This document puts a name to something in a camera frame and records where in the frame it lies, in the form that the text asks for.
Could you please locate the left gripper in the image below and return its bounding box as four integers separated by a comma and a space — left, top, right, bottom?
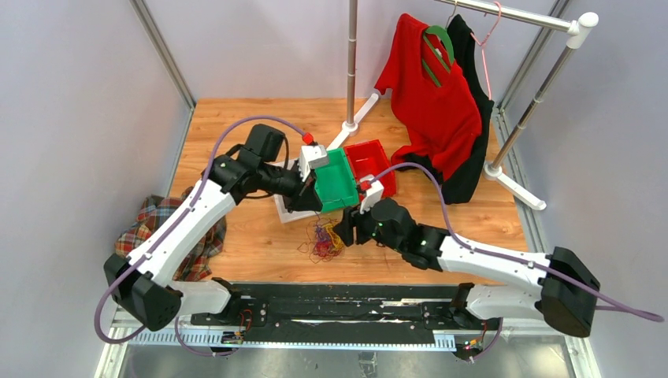
261, 160, 324, 213

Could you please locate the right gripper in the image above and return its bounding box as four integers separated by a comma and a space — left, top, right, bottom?
333, 195, 403, 254

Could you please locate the blue thin cable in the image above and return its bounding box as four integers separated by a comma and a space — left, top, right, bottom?
307, 216, 346, 259

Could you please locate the red thin cable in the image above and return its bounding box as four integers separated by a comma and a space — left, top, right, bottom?
297, 219, 346, 264

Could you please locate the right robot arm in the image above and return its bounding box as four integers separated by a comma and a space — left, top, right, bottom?
333, 198, 600, 338

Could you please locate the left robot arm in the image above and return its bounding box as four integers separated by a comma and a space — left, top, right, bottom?
104, 124, 329, 332

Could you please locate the white plastic bin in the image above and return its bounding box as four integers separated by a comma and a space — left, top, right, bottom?
269, 159, 321, 224

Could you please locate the green plastic bin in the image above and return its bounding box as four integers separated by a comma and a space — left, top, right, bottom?
315, 148, 359, 213

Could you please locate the red plastic bin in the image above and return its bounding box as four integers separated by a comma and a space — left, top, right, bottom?
343, 139, 397, 198

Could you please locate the black shirt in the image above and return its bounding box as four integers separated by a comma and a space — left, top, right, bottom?
391, 14, 494, 205

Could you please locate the red shirt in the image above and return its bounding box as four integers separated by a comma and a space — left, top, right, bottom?
375, 13, 482, 180

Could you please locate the green clothes hanger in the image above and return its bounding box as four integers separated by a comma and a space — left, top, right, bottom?
420, 25, 456, 88

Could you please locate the pink clothes hanger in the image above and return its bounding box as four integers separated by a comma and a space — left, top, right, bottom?
470, 1, 503, 100

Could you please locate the metal clothes rack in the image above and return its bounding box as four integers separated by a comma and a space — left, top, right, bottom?
328, 1, 599, 211

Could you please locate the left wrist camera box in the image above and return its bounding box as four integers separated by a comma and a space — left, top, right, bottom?
297, 144, 329, 182

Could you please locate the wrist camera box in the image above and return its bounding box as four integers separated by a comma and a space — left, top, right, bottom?
359, 175, 384, 213
297, 144, 329, 182

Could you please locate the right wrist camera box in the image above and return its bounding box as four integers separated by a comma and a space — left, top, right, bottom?
359, 175, 384, 213

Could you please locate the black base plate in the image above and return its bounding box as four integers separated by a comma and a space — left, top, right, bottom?
191, 283, 499, 345

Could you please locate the aluminium frame rail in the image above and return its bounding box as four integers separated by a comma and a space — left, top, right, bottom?
129, 0, 196, 113

